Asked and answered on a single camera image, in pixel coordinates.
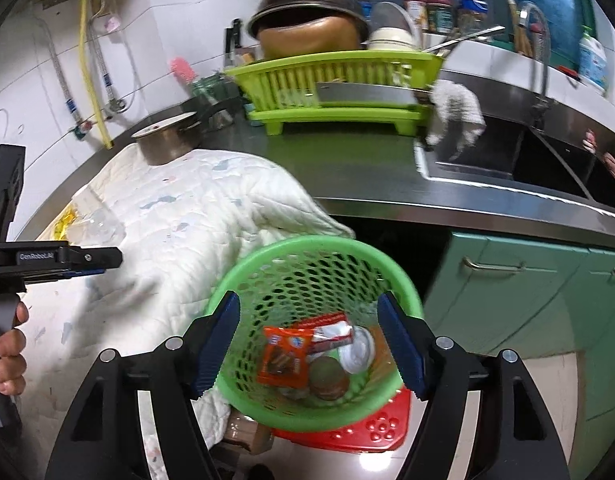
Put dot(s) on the person's left hand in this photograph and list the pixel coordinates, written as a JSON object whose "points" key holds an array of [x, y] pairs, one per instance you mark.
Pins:
{"points": [[10, 345]]}

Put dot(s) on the red snack wrapper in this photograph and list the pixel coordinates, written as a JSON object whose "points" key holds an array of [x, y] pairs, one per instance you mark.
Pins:
{"points": [[282, 360]]}

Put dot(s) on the white dish soap bottle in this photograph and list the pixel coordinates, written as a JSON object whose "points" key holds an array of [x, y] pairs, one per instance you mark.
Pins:
{"points": [[592, 60]]}

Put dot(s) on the clear plastic bottle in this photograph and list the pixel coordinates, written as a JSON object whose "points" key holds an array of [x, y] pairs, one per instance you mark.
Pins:
{"points": [[95, 227]]}

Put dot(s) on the steel cleaver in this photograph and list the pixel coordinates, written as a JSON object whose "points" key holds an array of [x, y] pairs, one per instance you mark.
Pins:
{"points": [[367, 94]]}

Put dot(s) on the red printed paper cup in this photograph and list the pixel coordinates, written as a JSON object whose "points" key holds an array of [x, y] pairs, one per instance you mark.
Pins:
{"points": [[327, 325]]}

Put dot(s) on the green plastic dish rack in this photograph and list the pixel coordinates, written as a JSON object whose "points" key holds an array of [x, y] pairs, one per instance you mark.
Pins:
{"points": [[287, 80]]}

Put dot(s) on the steel sink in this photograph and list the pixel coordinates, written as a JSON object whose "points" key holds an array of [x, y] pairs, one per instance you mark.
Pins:
{"points": [[537, 160]]}

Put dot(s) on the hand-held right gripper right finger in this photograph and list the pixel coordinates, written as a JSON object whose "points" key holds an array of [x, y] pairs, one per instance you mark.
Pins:
{"points": [[402, 345]]}

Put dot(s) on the white paper cup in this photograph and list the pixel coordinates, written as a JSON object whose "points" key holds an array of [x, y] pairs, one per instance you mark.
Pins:
{"points": [[360, 352]]}

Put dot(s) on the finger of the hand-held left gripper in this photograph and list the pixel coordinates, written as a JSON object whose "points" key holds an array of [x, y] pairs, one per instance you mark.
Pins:
{"points": [[87, 273], [95, 259]]}

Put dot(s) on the white dish rag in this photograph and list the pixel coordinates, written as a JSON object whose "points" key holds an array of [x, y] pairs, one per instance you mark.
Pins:
{"points": [[457, 110]]}

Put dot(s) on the brown clay pot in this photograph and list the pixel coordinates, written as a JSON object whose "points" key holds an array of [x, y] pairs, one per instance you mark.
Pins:
{"points": [[307, 37]]}

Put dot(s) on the brown cardboard box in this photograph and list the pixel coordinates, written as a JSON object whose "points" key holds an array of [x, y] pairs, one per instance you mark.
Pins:
{"points": [[247, 432]]}

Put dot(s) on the blue capped jar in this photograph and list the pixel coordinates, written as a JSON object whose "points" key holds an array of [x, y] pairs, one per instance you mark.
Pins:
{"points": [[472, 15]]}

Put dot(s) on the red plastic stool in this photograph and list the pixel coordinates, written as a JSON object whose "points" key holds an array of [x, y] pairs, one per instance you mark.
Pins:
{"points": [[377, 430]]}

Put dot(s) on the white quilted mat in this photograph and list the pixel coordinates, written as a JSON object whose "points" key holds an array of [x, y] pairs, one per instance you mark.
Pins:
{"points": [[197, 210]]}

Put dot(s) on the red soda can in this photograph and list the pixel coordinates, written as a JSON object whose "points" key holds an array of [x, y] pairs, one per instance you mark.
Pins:
{"points": [[329, 380]]}

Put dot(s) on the yellow plastic wrapper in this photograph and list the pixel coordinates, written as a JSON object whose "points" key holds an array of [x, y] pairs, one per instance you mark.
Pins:
{"points": [[65, 222]]}

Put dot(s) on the light blue cup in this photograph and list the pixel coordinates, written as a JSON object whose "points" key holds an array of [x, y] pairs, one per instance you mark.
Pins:
{"points": [[249, 111]]}

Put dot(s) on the grey plate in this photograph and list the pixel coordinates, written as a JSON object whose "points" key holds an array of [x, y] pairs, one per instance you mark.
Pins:
{"points": [[392, 15]]}

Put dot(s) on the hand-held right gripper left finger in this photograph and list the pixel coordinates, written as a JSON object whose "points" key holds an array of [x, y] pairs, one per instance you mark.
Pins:
{"points": [[220, 345]]}

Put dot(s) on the stack of white bowls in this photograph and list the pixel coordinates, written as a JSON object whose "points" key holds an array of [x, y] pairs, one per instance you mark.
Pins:
{"points": [[392, 39]]}

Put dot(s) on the green cabinet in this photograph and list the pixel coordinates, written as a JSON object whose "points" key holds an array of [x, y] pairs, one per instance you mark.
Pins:
{"points": [[512, 310]]}

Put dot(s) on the pink brush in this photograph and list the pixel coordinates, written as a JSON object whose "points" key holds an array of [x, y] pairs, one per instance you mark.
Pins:
{"points": [[182, 69]]}

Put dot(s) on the steel faucet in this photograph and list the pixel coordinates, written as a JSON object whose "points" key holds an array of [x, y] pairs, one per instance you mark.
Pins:
{"points": [[542, 60]]}

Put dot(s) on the green plastic basket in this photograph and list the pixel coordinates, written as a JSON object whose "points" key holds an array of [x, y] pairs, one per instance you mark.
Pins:
{"points": [[287, 270]]}

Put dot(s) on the pink tag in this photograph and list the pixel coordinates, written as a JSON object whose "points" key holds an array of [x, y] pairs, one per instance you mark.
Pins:
{"points": [[111, 23]]}

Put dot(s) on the metal water valve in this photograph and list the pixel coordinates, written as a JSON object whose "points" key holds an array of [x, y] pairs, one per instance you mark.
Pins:
{"points": [[116, 106], [81, 130]]}

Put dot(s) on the dark metal wok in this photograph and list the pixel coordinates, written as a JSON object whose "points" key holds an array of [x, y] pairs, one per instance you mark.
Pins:
{"points": [[307, 0]]}

